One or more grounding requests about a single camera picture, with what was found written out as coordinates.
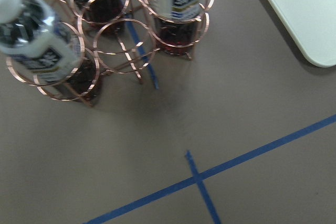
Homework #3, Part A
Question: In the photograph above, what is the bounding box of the cream rectangular tray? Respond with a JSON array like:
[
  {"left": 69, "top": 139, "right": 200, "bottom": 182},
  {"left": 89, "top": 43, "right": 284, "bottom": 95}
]
[{"left": 268, "top": 0, "right": 335, "bottom": 68}]

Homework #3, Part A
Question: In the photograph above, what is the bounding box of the front dark drink bottle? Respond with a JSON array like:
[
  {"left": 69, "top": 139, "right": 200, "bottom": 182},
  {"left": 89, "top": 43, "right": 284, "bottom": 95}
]
[{"left": 1, "top": 0, "right": 101, "bottom": 101}]

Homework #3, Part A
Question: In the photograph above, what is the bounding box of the rear dark drink bottle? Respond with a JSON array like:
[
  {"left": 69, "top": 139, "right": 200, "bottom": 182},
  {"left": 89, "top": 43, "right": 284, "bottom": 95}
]
[{"left": 148, "top": 0, "right": 202, "bottom": 56}]

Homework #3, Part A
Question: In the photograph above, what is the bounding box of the copper wire bottle rack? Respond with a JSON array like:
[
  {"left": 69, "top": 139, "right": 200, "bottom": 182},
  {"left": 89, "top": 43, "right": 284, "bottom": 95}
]
[{"left": 4, "top": 0, "right": 214, "bottom": 106}]

